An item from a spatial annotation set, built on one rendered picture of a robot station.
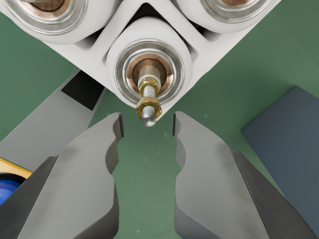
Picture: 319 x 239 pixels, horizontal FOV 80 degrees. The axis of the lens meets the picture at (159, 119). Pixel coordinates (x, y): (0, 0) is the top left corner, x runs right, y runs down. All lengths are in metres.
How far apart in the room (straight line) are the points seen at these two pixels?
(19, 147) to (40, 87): 0.33
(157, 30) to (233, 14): 0.07
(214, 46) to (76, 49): 0.19
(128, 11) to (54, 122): 0.17
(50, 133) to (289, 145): 0.46
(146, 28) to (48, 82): 0.38
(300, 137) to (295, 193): 0.12
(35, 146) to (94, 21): 0.15
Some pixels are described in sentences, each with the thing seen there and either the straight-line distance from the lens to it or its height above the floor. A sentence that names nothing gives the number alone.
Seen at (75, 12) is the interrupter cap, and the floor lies 0.25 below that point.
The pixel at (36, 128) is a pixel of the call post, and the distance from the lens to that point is 0.27.
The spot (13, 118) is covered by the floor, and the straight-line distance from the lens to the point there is 0.65.
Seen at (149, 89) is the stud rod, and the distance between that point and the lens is 0.16.
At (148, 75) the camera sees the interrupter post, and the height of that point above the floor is 0.28.
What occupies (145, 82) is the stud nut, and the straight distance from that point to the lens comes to 0.17.
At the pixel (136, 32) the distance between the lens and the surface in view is 0.21.
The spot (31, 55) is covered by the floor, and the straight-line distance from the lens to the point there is 0.54.
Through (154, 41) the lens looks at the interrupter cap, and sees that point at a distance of 0.20.
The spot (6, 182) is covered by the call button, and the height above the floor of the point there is 0.32.
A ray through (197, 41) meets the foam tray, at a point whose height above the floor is 0.18.
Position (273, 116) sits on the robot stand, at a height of 0.04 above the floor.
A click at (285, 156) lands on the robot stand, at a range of 0.50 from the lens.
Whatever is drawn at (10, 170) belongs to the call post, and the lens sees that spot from 0.24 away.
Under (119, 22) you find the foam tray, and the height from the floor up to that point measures 0.18.
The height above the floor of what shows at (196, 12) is 0.25.
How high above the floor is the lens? 0.45
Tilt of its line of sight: 58 degrees down
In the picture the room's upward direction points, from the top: 176 degrees clockwise
